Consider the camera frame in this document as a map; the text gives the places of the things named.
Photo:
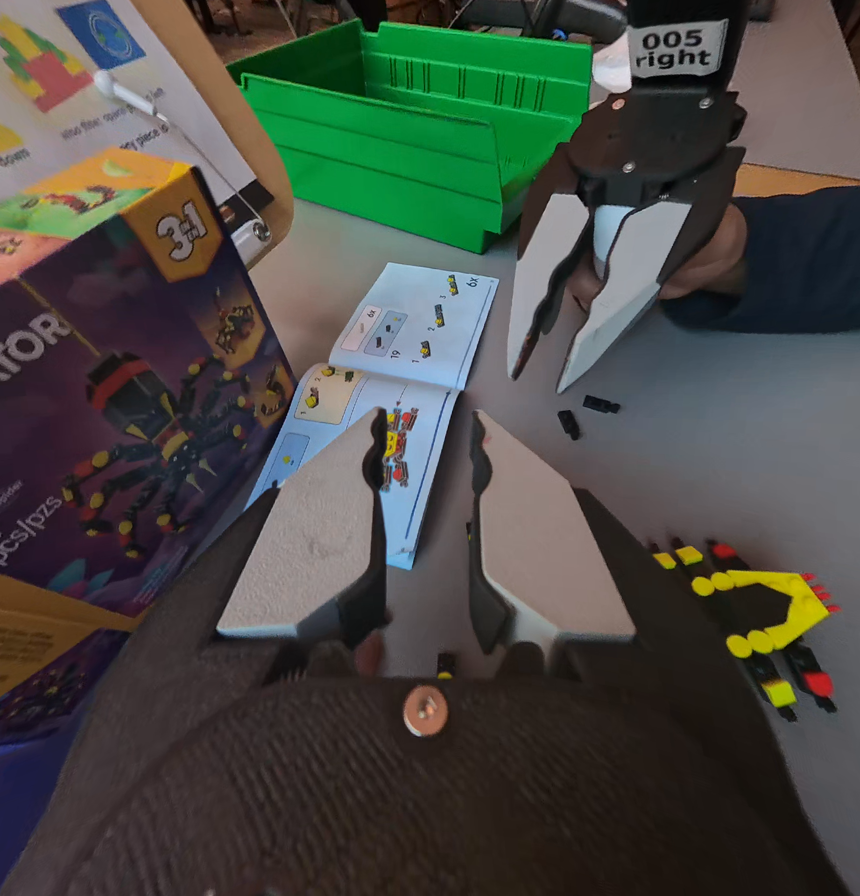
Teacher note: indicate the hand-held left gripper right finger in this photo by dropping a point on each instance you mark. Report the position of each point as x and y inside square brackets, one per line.
[538, 553]

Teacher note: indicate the wooden clipboard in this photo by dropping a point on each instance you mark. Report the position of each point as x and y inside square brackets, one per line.
[262, 161]

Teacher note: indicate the metal clipboard clip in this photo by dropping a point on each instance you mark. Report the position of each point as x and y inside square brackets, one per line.
[251, 227]

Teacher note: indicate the person's right hand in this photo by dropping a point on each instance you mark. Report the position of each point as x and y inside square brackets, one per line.
[714, 262]

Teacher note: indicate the person's right forearm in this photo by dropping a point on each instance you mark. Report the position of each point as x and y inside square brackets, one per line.
[808, 259]

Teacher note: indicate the purple lego set box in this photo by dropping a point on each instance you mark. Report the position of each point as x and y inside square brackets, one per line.
[108, 392]

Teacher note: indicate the black lego piece yellow stud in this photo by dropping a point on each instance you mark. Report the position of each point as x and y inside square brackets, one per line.
[445, 666]

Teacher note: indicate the light blue instruction booklet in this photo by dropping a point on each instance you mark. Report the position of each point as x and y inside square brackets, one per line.
[430, 329]

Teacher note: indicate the black yellow lego spider assembly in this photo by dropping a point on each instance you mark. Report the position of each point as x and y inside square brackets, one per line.
[773, 595]

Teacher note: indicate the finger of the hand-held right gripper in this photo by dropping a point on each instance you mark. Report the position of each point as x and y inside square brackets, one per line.
[545, 266]
[636, 280]

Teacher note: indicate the green plastic bin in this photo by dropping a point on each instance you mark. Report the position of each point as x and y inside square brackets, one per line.
[402, 161]

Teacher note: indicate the dark grey chair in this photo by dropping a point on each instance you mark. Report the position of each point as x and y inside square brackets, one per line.
[577, 17]

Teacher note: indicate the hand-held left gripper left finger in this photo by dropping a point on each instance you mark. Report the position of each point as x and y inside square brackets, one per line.
[300, 539]

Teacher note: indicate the small black lego piece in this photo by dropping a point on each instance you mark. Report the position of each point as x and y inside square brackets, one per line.
[599, 404]
[568, 423]

